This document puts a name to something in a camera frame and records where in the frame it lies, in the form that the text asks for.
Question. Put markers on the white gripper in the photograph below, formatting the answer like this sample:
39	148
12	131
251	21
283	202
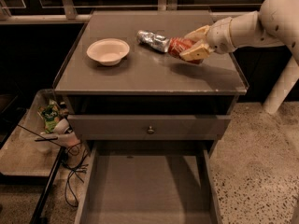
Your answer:
220	36

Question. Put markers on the red coke can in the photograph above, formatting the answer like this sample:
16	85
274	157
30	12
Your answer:
178	45

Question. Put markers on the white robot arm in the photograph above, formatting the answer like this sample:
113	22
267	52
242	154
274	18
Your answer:
255	166

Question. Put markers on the silver crushed can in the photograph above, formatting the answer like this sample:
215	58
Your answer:
155	41

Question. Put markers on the grey drawer cabinet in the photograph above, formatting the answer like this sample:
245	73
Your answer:
146	82

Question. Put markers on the top drawer with knob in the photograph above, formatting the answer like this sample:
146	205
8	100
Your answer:
149	127

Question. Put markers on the open middle drawer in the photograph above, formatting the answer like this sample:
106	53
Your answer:
150	182

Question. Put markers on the white paper bowl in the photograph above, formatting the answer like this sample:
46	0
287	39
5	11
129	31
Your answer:
108	52

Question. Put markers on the metal railing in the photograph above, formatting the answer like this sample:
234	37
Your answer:
124	10

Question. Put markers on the white cup in bin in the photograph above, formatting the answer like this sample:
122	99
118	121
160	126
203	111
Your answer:
61	127

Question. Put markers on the green snack bag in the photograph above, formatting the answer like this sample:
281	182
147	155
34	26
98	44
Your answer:
51	115

